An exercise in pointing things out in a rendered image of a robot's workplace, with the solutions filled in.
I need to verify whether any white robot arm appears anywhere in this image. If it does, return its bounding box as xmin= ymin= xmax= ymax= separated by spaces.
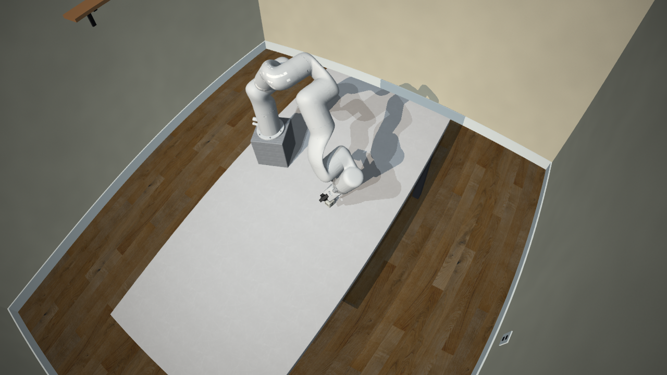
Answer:
xmin=245 ymin=52 xmax=364 ymax=194

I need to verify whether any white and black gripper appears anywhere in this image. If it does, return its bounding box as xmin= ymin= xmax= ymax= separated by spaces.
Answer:
xmin=319 ymin=184 xmax=341 ymax=202

